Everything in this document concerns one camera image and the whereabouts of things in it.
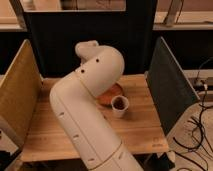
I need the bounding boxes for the black floor cables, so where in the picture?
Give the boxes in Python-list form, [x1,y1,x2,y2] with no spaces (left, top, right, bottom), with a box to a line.
[172,56,213,171]

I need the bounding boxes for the power strip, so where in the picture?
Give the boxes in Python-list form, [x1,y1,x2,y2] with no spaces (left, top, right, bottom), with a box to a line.
[194,78,213,91]

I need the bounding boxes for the black back panel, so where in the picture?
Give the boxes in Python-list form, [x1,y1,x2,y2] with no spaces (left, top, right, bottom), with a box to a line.
[24,0,157,77]

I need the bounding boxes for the left wooden side panel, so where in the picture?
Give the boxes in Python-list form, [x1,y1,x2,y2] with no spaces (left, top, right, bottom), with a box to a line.
[0,39,42,148]

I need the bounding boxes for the orange round plate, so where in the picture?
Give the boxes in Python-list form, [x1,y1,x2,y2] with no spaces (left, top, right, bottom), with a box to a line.
[97,83,123,106]

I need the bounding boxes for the white paper cup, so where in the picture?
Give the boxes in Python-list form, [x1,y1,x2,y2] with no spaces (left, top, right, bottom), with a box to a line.
[111,95,129,118]

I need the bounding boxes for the right dark side panel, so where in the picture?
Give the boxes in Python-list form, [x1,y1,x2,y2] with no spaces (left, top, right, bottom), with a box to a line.
[147,37,200,135]

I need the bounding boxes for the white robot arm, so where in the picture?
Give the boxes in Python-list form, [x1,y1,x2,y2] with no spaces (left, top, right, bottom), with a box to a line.
[50,40,144,171]

